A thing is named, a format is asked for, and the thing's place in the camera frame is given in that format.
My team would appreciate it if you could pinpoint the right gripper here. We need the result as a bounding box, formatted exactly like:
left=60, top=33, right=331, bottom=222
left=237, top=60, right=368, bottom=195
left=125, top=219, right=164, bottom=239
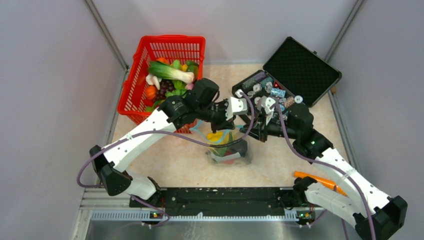
left=239, top=110, right=299, bottom=142

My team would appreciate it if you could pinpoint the yellow bell pepper toy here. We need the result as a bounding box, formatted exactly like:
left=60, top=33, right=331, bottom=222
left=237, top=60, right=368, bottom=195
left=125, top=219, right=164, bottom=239
left=206, top=131, right=233, bottom=145

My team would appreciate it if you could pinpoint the clear zip top bag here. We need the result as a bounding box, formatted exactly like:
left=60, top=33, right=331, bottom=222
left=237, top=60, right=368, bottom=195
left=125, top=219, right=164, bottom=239
left=189, top=120, right=253, bottom=166

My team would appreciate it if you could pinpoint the green chili pepper toy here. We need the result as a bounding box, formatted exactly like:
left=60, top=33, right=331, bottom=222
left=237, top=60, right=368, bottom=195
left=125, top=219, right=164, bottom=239
left=214, top=147, right=228, bottom=157

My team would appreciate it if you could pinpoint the purple eggplant toy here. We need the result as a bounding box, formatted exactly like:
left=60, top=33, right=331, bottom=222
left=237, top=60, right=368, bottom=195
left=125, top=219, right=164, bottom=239
left=230, top=139, right=249, bottom=158

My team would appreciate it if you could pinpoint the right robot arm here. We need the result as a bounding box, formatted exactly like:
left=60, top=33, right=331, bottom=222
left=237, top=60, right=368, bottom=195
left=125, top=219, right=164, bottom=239
left=241, top=103, right=408, bottom=240

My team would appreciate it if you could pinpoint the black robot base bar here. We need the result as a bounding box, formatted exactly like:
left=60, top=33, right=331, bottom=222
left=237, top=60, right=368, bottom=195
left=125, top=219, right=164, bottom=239
left=145, top=187, right=318, bottom=222

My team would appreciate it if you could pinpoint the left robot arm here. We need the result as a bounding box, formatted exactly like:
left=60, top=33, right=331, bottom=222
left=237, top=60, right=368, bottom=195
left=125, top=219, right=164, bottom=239
left=90, top=78, right=248, bottom=207

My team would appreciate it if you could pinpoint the black poker chip case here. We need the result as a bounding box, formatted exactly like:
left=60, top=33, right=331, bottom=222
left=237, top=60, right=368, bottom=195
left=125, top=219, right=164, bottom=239
left=231, top=36, right=342, bottom=110

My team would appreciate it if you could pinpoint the dark purple grapes toy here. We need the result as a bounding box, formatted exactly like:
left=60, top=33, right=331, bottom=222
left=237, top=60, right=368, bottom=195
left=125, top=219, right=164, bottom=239
left=154, top=79, right=175, bottom=101

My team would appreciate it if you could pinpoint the orange pumpkin toy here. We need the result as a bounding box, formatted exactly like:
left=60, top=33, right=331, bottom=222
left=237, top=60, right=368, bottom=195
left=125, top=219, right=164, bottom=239
left=144, top=85, right=158, bottom=101

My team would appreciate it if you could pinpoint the orange toy carrot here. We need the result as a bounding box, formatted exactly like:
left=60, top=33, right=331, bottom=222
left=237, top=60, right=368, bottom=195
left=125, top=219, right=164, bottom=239
left=293, top=171, right=347, bottom=196

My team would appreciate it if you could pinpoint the green bok choy toy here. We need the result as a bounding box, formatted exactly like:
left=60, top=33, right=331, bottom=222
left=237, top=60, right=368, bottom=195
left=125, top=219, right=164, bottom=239
left=147, top=61, right=195, bottom=84

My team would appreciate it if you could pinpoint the white mushroom toy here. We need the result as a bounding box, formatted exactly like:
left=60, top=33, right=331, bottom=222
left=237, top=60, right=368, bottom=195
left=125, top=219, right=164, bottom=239
left=145, top=73, right=162, bottom=90

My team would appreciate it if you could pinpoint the orange fruit toy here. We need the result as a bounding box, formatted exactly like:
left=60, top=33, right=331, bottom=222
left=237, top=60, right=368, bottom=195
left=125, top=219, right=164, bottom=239
left=156, top=57, right=170, bottom=65

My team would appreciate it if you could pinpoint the red plastic basket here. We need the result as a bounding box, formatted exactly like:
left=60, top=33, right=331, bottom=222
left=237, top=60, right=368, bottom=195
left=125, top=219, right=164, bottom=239
left=117, top=34, right=206, bottom=125

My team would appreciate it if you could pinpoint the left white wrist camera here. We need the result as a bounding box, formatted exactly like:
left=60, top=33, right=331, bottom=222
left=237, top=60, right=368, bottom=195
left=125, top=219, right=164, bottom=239
left=225, top=89, right=250, bottom=121

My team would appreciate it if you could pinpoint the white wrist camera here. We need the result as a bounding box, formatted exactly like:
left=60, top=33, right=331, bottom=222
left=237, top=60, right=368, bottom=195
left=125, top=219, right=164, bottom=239
left=225, top=89, right=250, bottom=121
left=256, top=96, right=276, bottom=126

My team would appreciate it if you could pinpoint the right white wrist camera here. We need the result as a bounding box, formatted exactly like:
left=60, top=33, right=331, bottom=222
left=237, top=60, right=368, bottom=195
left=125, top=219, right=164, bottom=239
left=256, top=96, right=276, bottom=126

